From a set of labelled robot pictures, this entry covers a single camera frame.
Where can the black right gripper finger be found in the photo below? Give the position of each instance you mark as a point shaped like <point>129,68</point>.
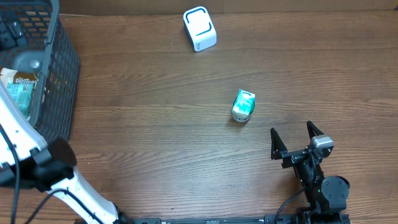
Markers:
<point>278,148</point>
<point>313,130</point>

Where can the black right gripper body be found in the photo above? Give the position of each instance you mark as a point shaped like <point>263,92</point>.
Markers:
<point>293,157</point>

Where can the yellow drink bottle silver cap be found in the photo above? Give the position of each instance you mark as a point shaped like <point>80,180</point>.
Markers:
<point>29,61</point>

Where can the green white tissue pack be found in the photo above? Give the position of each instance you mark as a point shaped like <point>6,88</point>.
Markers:
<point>243,106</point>

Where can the teal wipes packet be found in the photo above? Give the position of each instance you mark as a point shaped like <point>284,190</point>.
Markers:
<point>22,95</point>

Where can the brown Panera snack bag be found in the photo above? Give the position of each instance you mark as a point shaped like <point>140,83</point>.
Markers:
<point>14,77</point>

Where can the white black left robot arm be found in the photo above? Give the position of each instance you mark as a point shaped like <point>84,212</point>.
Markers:
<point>28,161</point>

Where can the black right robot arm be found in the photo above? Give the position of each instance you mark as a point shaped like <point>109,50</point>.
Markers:
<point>326,196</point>

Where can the white black barcode scanner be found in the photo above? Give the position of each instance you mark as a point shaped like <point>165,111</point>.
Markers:
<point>200,28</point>

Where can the grey plastic mesh basket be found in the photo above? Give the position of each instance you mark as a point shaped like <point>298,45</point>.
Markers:
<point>53,102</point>

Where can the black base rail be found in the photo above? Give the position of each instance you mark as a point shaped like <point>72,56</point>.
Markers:
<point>217,221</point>

